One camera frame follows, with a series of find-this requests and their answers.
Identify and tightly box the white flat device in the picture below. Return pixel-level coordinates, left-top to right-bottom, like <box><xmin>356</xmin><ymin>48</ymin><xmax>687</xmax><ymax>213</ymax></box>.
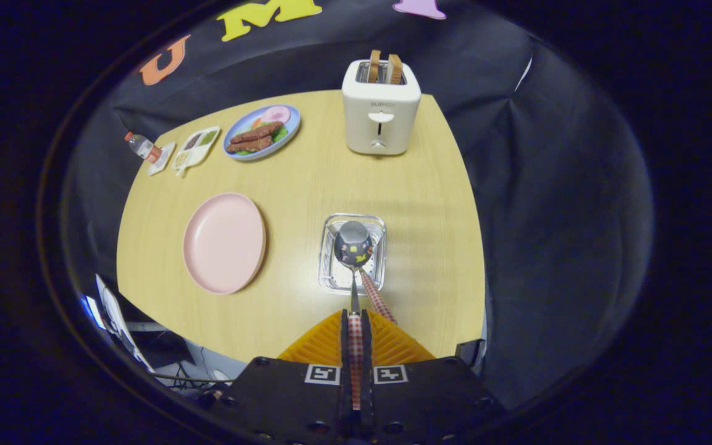
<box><xmin>95</xmin><ymin>274</ymin><xmax>154</xmax><ymax>371</ymax></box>

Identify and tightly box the white toaster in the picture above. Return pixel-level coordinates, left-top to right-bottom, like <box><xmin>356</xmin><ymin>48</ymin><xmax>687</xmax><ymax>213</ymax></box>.
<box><xmin>342</xmin><ymin>59</ymin><xmax>422</xmax><ymax>156</ymax></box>

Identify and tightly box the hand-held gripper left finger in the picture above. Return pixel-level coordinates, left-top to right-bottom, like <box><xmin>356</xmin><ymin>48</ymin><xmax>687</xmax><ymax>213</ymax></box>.
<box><xmin>198</xmin><ymin>309</ymin><xmax>352</xmax><ymax>445</ymax></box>

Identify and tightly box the fork with red checked handle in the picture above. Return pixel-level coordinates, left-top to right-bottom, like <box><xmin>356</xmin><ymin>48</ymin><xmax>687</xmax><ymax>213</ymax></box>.
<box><xmin>359</xmin><ymin>267</ymin><xmax>397</xmax><ymax>325</ymax></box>

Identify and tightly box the metal wire cutlery holder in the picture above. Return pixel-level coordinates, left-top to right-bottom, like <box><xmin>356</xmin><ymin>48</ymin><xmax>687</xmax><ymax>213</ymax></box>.
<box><xmin>318</xmin><ymin>213</ymin><xmax>388</xmax><ymax>295</ymax></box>

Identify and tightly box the spoon with red checked handle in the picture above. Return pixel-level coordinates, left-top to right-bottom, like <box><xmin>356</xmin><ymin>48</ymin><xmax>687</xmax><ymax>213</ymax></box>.
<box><xmin>333</xmin><ymin>221</ymin><xmax>374</xmax><ymax>410</ymax></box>

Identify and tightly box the white divided condiment tray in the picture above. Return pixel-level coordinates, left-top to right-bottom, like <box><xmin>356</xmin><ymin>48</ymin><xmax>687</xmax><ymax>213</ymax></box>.
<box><xmin>172</xmin><ymin>126</ymin><xmax>221</xmax><ymax>177</ymax></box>

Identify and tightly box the thin dark cable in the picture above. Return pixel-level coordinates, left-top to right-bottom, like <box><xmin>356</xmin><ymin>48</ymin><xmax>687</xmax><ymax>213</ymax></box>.
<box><xmin>146</xmin><ymin>370</ymin><xmax>233</xmax><ymax>385</ymax></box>

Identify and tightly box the clear plastic bottle red cap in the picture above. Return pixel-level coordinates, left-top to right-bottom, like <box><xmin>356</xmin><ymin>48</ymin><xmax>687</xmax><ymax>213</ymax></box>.
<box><xmin>124</xmin><ymin>131</ymin><xmax>163</xmax><ymax>164</ymax></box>

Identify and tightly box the blue food plate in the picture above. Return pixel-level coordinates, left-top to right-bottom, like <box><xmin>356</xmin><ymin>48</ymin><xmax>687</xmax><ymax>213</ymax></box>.
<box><xmin>222</xmin><ymin>104</ymin><xmax>302</xmax><ymax>162</ymax></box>

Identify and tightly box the pink round plate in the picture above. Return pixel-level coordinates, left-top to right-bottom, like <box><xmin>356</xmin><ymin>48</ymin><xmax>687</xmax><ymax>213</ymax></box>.
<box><xmin>182</xmin><ymin>192</ymin><xmax>267</xmax><ymax>295</ymax></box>

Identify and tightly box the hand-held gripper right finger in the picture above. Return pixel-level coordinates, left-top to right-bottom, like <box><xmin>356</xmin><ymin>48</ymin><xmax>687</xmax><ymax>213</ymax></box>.
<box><xmin>362</xmin><ymin>309</ymin><xmax>508</xmax><ymax>445</ymax></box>

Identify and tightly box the brown sausage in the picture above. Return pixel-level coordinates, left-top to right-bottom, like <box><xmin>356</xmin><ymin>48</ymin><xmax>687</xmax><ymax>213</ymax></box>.
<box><xmin>226</xmin><ymin>136</ymin><xmax>273</xmax><ymax>154</ymax></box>
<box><xmin>231</xmin><ymin>122</ymin><xmax>284</xmax><ymax>144</ymax></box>

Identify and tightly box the blue lit screen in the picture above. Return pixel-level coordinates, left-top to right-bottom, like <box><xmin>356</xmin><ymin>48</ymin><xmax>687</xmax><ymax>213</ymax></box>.
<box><xmin>81</xmin><ymin>295</ymin><xmax>107</xmax><ymax>331</ymax></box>

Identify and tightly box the small white rectangular dish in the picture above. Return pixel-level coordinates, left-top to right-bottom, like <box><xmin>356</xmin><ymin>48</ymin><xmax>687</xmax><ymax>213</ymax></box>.
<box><xmin>148</xmin><ymin>142</ymin><xmax>177</xmax><ymax>176</ymax></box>

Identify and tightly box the black table bracket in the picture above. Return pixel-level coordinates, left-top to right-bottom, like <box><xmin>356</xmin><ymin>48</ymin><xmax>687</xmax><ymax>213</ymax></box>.
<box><xmin>455</xmin><ymin>339</ymin><xmax>486</xmax><ymax>371</ymax></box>

